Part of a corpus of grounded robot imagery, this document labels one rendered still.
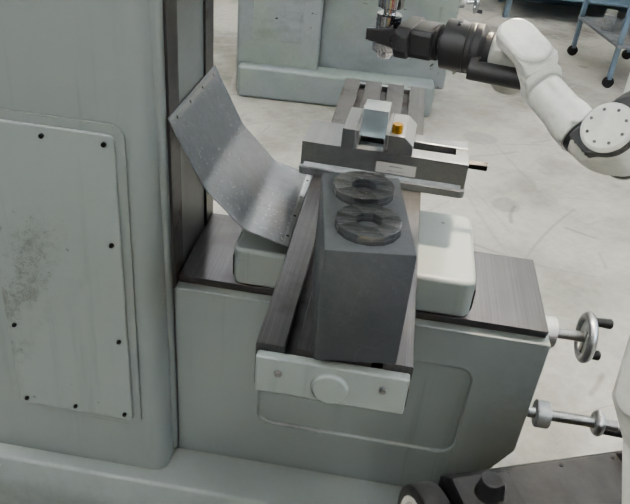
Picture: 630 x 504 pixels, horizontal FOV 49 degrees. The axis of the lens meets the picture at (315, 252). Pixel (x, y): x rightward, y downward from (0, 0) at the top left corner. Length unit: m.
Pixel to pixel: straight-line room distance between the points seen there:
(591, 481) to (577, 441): 0.94
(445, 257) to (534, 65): 0.46
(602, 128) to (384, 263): 0.40
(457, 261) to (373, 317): 0.54
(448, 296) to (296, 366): 0.50
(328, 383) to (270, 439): 0.74
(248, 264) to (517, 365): 0.60
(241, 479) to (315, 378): 0.79
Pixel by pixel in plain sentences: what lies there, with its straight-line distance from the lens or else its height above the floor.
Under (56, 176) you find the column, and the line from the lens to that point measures 1.40.
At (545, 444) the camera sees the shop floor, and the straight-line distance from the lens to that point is 2.31.
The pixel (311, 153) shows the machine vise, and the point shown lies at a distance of 1.47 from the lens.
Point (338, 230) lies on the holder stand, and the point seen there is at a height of 1.11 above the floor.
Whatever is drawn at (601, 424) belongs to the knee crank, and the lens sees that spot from 1.65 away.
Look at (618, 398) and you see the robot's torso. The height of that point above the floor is 0.93.
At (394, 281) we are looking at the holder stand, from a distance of 0.92.
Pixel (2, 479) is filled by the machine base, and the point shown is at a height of 0.14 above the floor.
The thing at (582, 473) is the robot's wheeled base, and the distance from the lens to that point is 1.42.
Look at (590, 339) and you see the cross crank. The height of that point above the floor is 0.65.
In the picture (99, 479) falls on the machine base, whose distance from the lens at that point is 1.82.
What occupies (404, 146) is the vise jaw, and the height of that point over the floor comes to 1.01.
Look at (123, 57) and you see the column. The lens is 1.26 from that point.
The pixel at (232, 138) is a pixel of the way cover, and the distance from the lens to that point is 1.54.
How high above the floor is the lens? 1.58
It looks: 33 degrees down
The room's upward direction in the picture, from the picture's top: 6 degrees clockwise
